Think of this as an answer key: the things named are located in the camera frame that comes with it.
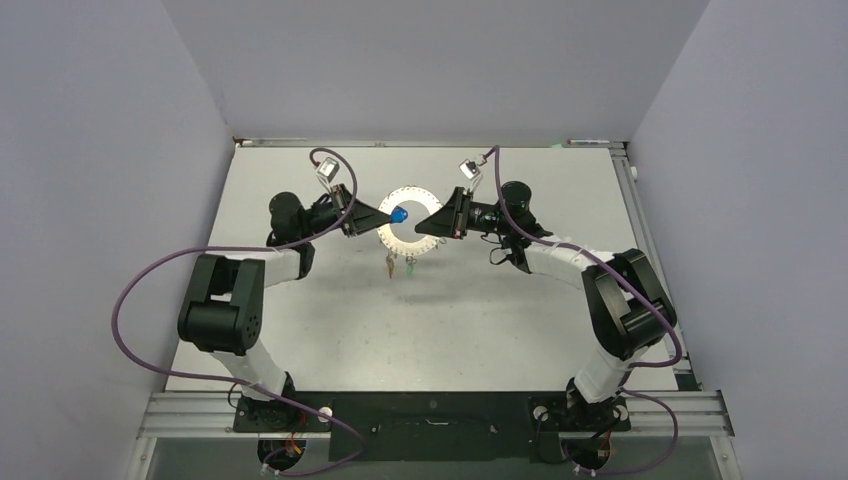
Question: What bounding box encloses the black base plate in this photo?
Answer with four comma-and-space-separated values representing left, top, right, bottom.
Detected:
232, 391, 631, 466

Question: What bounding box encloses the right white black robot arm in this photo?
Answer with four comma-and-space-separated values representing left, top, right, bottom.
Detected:
415, 181, 676, 432

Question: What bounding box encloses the aluminium front rail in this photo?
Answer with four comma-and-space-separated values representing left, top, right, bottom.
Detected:
137, 391, 735, 439

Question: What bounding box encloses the red white marker pen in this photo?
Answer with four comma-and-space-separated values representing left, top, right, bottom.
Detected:
566, 139, 613, 147

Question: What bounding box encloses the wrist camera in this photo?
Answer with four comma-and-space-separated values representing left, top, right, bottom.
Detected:
459, 159, 480, 181
315, 157, 340, 184

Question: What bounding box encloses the aluminium back rail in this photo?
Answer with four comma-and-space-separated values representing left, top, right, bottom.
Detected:
233, 138, 627, 149

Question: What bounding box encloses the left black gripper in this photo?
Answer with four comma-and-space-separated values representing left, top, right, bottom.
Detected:
297, 185, 391, 240

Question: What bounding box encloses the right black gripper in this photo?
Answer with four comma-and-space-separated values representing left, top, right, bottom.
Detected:
415, 187, 512, 239

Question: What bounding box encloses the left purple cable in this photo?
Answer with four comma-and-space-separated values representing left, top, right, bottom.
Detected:
111, 146, 367, 478

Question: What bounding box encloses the round metal keyring disc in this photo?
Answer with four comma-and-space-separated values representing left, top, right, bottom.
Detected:
377, 185, 442, 258

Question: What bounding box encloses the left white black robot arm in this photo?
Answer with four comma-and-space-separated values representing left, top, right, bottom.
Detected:
177, 185, 408, 431

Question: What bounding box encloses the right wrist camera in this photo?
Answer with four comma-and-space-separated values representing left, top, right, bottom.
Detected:
459, 159, 480, 181

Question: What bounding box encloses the blue capped key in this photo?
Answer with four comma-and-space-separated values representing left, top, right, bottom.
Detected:
390, 205, 409, 224

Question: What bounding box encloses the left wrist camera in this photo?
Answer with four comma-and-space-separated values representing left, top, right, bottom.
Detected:
315, 157, 340, 184

